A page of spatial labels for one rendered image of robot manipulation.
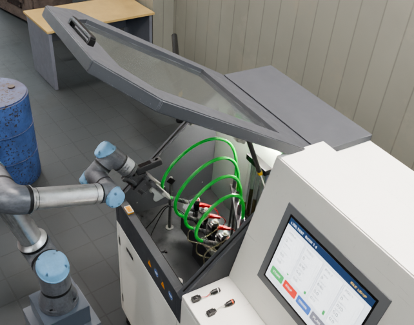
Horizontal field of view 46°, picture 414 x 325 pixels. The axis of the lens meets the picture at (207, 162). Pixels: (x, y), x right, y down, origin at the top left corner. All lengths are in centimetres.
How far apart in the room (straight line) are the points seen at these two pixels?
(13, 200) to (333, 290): 105
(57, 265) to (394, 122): 278
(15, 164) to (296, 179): 266
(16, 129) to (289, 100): 222
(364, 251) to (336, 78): 276
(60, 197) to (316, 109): 113
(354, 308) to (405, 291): 19
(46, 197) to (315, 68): 304
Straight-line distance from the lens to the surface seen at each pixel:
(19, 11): 724
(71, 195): 174
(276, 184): 175
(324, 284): 166
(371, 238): 151
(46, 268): 192
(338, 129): 206
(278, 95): 223
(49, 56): 529
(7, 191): 165
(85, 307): 207
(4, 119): 371
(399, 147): 396
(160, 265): 211
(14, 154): 388
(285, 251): 176
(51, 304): 203
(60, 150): 445
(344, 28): 402
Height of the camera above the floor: 254
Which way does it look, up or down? 37 degrees down
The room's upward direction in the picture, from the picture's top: 5 degrees clockwise
